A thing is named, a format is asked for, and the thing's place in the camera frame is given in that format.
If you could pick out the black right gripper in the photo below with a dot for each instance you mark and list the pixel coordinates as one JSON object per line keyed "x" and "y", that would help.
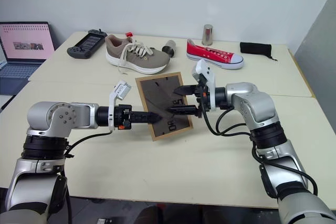
{"x": 201, "y": 95}

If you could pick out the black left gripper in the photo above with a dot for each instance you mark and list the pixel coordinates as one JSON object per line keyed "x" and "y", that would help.
{"x": 123, "y": 117}

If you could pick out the wooden picture frame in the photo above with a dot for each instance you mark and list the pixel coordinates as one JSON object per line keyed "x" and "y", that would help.
{"x": 157, "y": 95}

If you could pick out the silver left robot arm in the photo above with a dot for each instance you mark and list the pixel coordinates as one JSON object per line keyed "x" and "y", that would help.
{"x": 52, "y": 113}

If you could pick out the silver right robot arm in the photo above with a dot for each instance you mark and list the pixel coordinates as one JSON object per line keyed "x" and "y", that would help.
{"x": 252, "y": 98}

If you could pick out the red canvas sneaker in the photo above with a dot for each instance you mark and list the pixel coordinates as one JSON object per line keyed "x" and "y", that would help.
{"x": 202, "y": 51}

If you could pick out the metal cup with dark inside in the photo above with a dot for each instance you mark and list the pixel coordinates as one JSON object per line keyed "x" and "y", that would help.
{"x": 170, "y": 47}

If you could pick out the beige sneaker with white sole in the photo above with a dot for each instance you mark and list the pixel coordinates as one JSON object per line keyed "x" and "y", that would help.
{"x": 147, "y": 58}

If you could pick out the tall steel cup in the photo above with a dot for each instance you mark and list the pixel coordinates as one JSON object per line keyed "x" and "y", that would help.
{"x": 207, "y": 35}

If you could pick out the small red block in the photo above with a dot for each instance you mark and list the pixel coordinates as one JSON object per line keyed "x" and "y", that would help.
{"x": 129, "y": 34}

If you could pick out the black fabric pouch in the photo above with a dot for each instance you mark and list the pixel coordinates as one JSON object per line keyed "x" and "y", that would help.
{"x": 254, "y": 48}

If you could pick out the black handheld game console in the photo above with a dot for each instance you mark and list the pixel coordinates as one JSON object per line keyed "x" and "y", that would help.
{"x": 88, "y": 43}

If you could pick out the grey partition panel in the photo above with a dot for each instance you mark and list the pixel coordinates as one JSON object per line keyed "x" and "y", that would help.
{"x": 317, "y": 51}

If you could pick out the open laptop with pink screen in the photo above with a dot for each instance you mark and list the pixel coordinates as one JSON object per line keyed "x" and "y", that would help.
{"x": 26, "y": 40}

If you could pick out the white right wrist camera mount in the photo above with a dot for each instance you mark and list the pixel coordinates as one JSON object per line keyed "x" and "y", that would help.
{"x": 207, "y": 74}

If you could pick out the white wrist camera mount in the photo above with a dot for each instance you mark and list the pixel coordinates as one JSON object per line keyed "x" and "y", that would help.
{"x": 122, "y": 90}
{"x": 207, "y": 74}

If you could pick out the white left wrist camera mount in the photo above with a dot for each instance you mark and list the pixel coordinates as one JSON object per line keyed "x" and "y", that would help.
{"x": 122, "y": 90}

